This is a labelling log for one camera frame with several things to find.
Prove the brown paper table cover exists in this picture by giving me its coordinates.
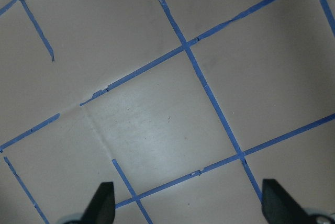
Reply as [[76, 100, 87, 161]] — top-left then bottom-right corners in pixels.
[[1, 0, 334, 223]]

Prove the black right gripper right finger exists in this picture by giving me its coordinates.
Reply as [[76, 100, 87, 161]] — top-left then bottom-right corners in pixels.
[[262, 179, 309, 224]]

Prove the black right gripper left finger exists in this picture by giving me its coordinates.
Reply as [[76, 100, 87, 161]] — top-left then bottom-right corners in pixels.
[[80, 182, 116, 224]]

